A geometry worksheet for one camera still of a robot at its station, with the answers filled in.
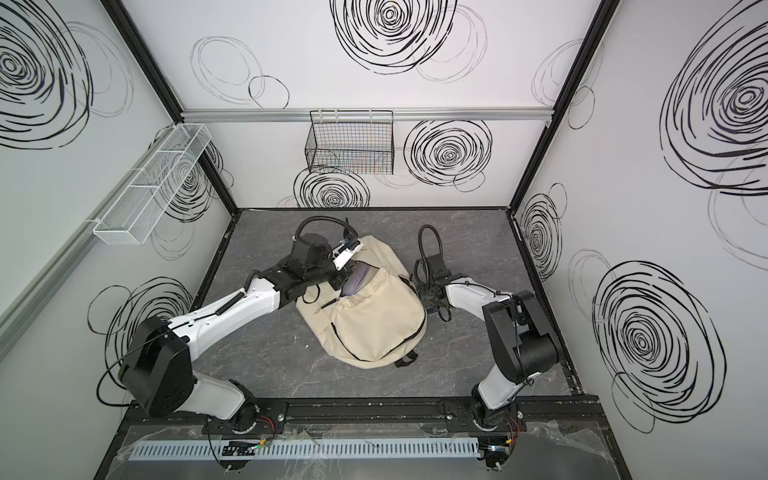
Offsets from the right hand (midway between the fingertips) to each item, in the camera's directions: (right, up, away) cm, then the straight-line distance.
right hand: (429, 298), depth 94 cm
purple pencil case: (-23, +7, -5) cm, 24 cm away
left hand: (-23, +13, -11) cm, 29 cm away
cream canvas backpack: (-16, -5, -11) cm, 20 cm away
